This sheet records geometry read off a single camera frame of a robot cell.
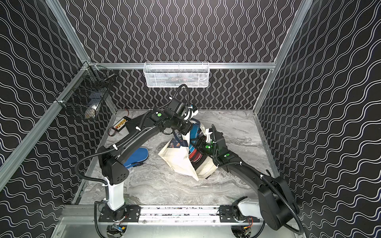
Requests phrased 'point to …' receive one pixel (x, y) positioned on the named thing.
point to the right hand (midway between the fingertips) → (191, 142)
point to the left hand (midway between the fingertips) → (192, 124)
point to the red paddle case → (195, 156)
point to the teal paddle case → (194, 135)
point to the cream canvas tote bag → (208, 168)
